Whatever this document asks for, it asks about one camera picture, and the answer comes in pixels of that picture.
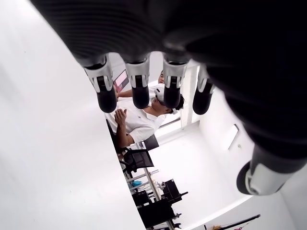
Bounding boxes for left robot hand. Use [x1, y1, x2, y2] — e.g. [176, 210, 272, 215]
[30, 0, 307, 196]

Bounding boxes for standing person in white shirt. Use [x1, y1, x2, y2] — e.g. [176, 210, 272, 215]
[117, 70, 166, 99]

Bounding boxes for white VR headset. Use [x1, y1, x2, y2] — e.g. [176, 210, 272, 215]
[154, 88, 185, 116]

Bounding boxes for pink screen tablet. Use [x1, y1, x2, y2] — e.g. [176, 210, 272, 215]
[113, 69, 130, 93]

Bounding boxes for seated person in white shirt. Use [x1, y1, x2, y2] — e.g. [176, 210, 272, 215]
[114, 94, 185, 154]

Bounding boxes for black chair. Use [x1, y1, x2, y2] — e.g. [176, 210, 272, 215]
[118, 147, 154, 178]

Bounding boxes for black equipment rack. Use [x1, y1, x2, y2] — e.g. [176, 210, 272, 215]
[131, 178, 189, 230]

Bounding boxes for black tripod bar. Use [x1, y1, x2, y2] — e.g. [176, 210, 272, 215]
[203, 214, 261, 230]

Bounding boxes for grey metal shelf frame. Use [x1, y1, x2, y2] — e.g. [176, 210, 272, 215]
[124, 167, 164, 200]

